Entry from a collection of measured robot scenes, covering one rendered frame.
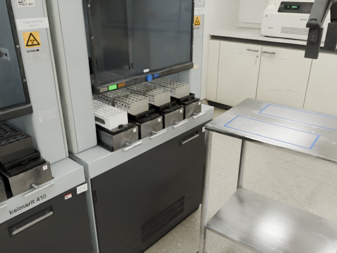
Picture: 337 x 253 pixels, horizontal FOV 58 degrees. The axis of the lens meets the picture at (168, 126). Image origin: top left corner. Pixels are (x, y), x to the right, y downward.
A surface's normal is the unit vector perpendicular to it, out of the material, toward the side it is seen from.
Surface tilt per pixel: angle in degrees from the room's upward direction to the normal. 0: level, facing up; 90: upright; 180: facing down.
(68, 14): 90
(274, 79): 90
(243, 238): 0
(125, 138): 90
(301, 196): 0
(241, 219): 0
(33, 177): 90
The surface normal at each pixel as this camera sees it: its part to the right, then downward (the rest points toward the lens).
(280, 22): -0.70, 0.29
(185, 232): 0.00, -0.91
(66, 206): 0.74, 0.27
